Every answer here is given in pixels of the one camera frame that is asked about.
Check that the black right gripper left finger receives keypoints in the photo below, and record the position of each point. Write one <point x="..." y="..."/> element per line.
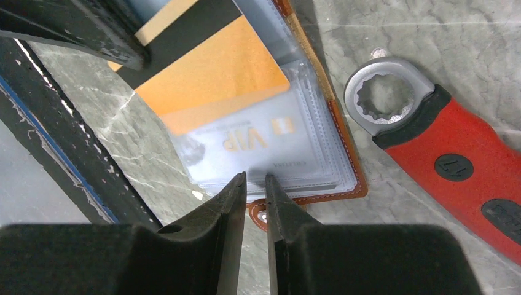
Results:
<point x="197" y="254"/>

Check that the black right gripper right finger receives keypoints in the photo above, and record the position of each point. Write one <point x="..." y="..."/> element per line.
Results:
<point x="308" y="257"/>

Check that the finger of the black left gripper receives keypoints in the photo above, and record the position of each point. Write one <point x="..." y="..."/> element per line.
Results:
<point x="102" y="28"/>

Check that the orange black credit card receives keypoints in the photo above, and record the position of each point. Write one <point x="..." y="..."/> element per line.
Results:
<point x="206" y="63"/>

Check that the brown leather card holder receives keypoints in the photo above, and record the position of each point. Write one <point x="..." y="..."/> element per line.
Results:
<point x="298" y="135"/>

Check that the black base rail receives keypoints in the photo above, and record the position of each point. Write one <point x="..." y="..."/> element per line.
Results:
<point x="28" y="84"/>

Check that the red handled adjustable wrench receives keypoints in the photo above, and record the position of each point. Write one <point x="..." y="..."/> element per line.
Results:
<point x="454" y="155"/>

